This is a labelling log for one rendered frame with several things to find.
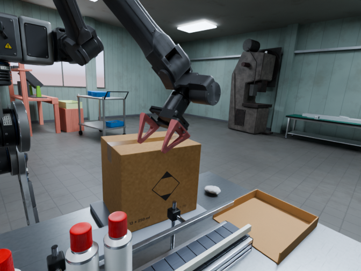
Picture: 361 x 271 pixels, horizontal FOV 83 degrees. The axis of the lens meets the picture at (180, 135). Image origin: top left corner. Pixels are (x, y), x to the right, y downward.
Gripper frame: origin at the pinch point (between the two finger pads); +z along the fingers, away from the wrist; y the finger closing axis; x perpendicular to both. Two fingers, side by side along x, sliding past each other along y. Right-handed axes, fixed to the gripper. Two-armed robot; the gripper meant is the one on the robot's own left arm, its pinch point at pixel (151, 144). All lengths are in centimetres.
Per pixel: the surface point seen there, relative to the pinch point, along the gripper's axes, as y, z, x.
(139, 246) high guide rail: 6.8, 21.3, 7.2
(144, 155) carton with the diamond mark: -9.6, 2.1, 8.3
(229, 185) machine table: -8, -11, 68
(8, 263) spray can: 7.8, 26.4, -17.2
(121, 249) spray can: 11.7, 20.4, -3.3
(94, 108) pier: -686, -114, 280
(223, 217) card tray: 4.8, 5.4, 47.0
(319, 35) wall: -128, -586, 434
